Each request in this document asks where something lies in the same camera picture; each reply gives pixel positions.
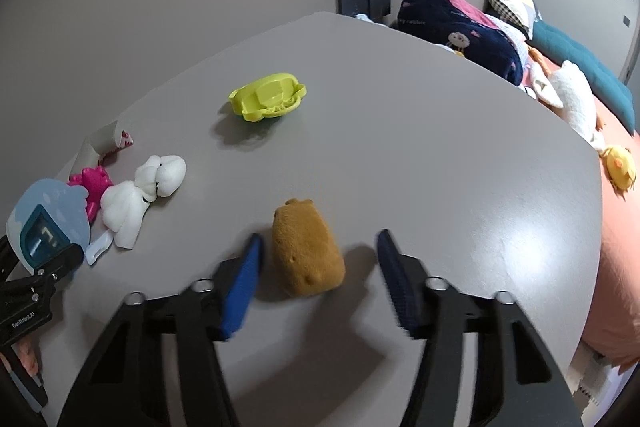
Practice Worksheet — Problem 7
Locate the pink plastic toy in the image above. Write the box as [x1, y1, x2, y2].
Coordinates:
[68, 166, 113, 224]

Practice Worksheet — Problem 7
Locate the small white plastic piece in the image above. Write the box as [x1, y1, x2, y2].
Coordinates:
[84, 231, 113, 265]

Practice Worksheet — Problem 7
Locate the white plush toy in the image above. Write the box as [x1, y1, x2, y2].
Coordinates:
[100, 154, 187, 250]

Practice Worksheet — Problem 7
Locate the person's left hand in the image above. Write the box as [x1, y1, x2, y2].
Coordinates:
[20, 340, 41, 377]

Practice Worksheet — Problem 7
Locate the teal pillow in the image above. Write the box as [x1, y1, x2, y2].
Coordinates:
[527, 21, 636, 132]

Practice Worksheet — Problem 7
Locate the yellow plastic toy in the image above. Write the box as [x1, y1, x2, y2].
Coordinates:
[229, 73, 307, 122]

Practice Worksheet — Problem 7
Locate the navy printed blanket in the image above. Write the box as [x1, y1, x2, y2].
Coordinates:
[395, 0, 526, 88]

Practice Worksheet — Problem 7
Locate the white goose plush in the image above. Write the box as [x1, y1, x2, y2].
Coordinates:
[520, 48, 613, 152]

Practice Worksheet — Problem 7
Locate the pastel foam floor mat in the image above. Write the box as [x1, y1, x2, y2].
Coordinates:
[567, 342, 636, 427]

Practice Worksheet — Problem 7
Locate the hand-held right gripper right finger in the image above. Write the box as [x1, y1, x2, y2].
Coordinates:
[376, 229, 586, 427]

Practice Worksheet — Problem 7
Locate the brown plush toy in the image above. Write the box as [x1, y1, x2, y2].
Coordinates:
[271, 198, 347, 298]

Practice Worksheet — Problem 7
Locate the bed with orange sheet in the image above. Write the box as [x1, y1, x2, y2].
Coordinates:
[520, 52, 640, 368]

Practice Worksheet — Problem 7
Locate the yellow chick plush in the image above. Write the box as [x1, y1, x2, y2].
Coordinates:
[599, 146, 638, 202]

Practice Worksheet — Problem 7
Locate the checkered pillow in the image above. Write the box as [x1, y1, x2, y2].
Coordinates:
[486, 0, 543, 42]

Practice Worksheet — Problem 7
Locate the white waffle blanket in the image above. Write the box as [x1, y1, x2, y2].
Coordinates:
[492, 17, 531, 58]

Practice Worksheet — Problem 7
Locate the pink cloth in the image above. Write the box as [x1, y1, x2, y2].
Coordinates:
[445, 0, 501, 30]

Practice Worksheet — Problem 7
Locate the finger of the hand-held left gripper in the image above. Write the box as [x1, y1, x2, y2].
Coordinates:
[31, 244, 83, 282]
[0, 234, 23, 280]

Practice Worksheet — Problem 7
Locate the grey cup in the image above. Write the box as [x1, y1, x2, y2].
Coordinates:
[70, 119, 135, 180]

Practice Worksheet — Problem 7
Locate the light blue cloud-shaped device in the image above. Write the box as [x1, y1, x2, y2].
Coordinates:
[6, 178, 92, 269]

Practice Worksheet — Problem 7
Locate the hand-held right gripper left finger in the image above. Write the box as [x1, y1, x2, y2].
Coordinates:
[56, 233, 264, 427]

